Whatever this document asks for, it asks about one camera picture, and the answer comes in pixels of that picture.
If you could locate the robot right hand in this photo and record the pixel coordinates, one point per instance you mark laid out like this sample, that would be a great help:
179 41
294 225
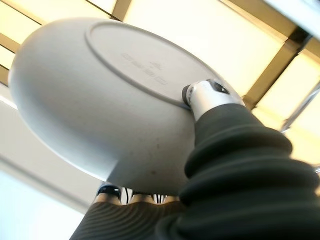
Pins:
237 200

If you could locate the beige round plate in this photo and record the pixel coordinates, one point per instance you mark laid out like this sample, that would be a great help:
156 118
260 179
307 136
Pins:
100 112

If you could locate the chrome gooseneck faucet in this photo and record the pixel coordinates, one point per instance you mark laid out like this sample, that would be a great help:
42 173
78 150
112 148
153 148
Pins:
300 109

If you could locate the dark window frame grid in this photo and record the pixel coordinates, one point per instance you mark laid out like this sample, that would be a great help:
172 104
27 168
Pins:
275 67

